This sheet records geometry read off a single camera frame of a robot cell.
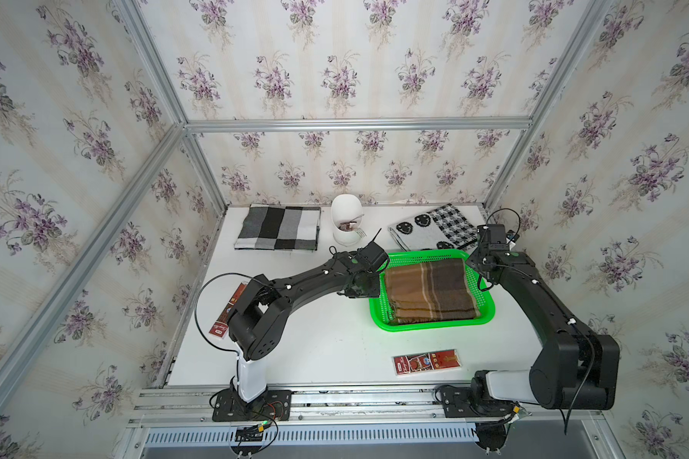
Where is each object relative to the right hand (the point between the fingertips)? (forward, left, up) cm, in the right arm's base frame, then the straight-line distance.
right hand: (484, 263), depth 86 cm
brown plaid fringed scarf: (-5, +15, -10) cm, 18 cm away
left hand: (-7, +33, -7) cm, 35 cm away
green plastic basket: (-10, 0, -6) cm, 12 cm away
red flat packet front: (-26, +19, -13) cm, 34 cm away
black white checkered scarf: (+22, +69, -11) cm, 74 cm away
